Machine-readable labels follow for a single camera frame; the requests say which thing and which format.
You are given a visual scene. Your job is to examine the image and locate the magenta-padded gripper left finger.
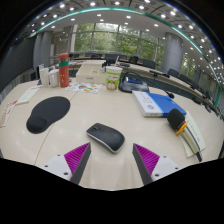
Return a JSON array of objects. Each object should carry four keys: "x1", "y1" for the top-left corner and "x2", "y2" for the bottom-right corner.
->
[{"x1": 42, "y1": 142, "x2": 92, "y2": 185}]

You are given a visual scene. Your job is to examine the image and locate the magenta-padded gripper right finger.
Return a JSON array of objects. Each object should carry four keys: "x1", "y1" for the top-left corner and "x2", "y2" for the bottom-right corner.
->
[{"x1": 132, "y1": 143, "x2": 183, "y2": 186}]

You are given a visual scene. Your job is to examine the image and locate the black computer mouse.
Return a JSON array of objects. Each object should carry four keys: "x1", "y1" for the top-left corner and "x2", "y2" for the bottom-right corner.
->
[{"x1": 85, "y1": 122, "x2": 126, "y2": 154}]

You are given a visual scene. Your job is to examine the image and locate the black mouse pad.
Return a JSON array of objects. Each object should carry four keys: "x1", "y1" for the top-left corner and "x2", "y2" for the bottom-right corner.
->
[{"x1": 25, "y1": 96, "x2": 72, "y2": 135}]

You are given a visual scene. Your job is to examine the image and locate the black handheld microphone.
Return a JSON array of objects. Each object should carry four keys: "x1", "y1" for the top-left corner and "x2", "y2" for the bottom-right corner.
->
[{"x1": 166, "y1": 108, "x2": 204, "y2": 163}]

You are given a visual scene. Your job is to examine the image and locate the blue and white book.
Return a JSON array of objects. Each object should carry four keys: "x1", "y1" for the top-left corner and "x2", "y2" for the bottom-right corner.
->
[{"x1": 132, "y1": 90, "x2": 188, "y2": 118}]

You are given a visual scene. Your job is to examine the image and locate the white booklet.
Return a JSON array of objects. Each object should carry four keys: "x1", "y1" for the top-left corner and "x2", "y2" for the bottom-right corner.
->
[{"x1": 15, "y1": 85, "x2": 42, "y2": 106}]

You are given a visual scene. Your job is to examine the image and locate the colourful sticker sheet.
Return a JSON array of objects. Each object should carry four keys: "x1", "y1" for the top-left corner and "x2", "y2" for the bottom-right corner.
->
[{"x1": 65, "y1": 81, "x2": 103, "y2": 95}]

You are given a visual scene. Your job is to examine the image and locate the black desk microphone unit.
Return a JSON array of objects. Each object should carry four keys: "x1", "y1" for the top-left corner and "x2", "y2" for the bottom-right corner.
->
[{"x1": 118, "y1": 71, "x2": 175, "y2": 99}]

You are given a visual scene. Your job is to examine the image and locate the white lidded mug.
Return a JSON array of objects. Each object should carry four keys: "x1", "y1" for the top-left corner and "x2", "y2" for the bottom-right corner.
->
[{"x1": 48, "y1": 68, "x2": 60, "y2": 88}]

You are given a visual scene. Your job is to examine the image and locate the white paper cup stack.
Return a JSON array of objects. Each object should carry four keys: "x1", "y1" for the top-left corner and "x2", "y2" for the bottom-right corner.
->
[{"x1": 39, "y1": 67, "x2": 50, "y2": 88}]

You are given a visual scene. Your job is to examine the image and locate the red thermos bottle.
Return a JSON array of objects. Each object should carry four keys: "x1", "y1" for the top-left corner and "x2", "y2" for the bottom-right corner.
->
[{"x1": 58, "y1": 52, "x2": 71, "y2": 89}]

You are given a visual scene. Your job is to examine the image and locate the dark office chairs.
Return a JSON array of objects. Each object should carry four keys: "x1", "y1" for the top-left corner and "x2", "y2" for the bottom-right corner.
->
[{"x1": 69, "y1": 52, "x2": 214, "y2": 101}]

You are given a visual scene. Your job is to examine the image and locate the cream desk organizer box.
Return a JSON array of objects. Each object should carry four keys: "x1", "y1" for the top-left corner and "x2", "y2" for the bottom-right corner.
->
[{"x1": 75, "y1": 63, "x2": 108, "y2": 85}]

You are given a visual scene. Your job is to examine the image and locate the white standing board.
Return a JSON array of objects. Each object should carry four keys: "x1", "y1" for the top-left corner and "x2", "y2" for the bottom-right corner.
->
[{"x1": 35, "y1": 63, "x2": 45, "y2": 80}]

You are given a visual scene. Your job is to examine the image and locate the white green paper cup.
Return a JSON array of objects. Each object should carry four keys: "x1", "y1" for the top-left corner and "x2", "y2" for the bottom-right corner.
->
[{"x1": 105, "y1": 56, "x2": 124, "y2": 92}]

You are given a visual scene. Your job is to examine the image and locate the long curved conference desk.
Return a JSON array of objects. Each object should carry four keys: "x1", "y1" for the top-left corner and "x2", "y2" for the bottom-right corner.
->
[{"x1": 68, "y1": 58, "x2": 214, "y2": 101}]

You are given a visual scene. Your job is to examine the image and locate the ceiling lights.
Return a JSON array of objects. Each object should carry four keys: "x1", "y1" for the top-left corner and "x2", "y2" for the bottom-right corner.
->
[{"x1": 19, "y1": 0, "x2": 224, "y2": 88}]

